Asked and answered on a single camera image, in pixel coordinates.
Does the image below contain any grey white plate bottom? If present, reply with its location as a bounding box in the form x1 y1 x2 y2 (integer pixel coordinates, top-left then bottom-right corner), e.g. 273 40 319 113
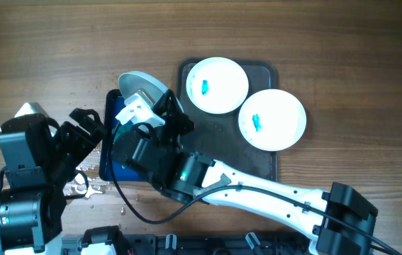
118 71 169 111

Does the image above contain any green scrubbing sponge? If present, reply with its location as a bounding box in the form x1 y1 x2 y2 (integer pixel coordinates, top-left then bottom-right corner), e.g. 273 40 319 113
114 122 133 140

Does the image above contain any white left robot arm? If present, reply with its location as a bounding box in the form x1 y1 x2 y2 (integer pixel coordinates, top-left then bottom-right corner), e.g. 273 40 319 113
0 103 108 254

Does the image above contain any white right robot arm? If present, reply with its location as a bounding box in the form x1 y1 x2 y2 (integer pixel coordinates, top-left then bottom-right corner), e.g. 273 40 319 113
110 90 378 254

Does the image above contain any blue tray with water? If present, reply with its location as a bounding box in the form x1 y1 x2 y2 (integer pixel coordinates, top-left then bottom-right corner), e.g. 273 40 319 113
99 89 143 182

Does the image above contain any dark brown serving tray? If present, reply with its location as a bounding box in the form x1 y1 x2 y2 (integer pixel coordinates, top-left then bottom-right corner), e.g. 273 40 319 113
177 57 278 181

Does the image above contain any white plate top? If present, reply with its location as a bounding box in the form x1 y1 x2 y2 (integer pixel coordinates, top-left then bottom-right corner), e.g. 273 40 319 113
186 57 250 114

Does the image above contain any pinkish white plate right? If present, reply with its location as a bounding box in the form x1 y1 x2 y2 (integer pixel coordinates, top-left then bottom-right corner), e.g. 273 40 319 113
238 89 307 152

